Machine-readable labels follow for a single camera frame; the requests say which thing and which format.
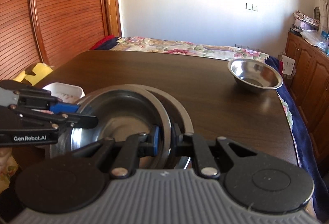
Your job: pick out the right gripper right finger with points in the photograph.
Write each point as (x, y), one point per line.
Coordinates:
(197, 148)

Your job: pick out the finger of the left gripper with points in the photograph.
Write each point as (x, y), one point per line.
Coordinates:
(76, 120)
(64, 108)

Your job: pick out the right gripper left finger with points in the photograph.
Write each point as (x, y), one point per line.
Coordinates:
(136, 146)

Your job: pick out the white floral rectangular plate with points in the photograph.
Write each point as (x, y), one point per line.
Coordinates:
(66, 92)

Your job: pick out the large steel bowl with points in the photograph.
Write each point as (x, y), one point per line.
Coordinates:
(180, 122)

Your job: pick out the deep small steel bowl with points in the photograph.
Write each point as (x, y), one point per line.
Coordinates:
(122, 110)

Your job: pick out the shallow small steel bowl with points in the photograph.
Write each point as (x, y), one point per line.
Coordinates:
(254, 76)

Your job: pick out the person's left hand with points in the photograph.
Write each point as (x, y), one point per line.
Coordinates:
(5, 154)

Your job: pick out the yellow plush toy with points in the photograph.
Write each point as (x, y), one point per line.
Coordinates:
(33, 74)

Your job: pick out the red folded cloth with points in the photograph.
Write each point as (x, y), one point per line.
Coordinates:
(103, 40)

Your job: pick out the floral bed blanket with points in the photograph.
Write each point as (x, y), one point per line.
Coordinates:
(226, 53)

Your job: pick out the wooden louvered wardrobe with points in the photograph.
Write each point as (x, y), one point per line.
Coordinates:
(52, 31)

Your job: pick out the navy blue bed sheet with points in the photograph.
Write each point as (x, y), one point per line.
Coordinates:
(306, 158)

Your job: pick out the white paper bag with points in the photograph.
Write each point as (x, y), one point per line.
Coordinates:
(286, 65)

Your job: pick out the wooden cabinet row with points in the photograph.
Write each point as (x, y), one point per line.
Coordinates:
(309, 89)

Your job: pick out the clutter on cabinet top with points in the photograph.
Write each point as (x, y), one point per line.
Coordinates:
(308, 29)

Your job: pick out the lower wall socket strip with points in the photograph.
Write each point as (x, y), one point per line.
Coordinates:
(248, 47)

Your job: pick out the upper wall switch plate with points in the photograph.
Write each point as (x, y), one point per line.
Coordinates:
(250, 6)

